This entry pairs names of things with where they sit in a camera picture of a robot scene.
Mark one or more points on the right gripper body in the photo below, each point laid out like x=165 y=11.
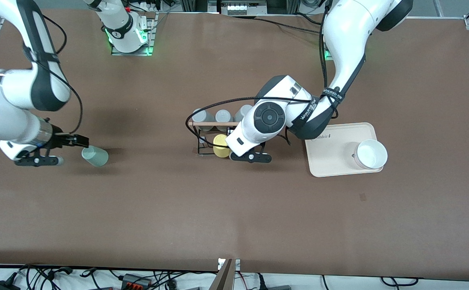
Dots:
x=60 y=139

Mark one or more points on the white power strip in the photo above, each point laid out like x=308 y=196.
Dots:
x=238 y=8

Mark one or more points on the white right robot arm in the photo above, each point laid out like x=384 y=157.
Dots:
x=9 y=117

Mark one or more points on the grey cup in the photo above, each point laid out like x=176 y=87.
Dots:
x=243 y=112
x=202 y=116
x=223 y=117

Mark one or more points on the beige plastic tray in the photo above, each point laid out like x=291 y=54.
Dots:
x=327 y=157

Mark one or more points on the white round bowl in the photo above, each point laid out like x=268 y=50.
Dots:
x=371 y=155

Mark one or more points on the yellow cup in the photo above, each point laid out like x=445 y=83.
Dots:
x=220 y=147

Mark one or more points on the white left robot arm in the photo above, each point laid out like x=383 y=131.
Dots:
x=347 y=32

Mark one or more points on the pale green cup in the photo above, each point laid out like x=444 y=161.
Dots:
x=97 y=157

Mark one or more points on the grey metal camera post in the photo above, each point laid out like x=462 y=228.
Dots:
x=224 y=278

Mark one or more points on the black power adapter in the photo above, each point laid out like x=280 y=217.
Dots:
x=1 y=285

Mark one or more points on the black strip with orange sockets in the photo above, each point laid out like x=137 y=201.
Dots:
x=135 y=282

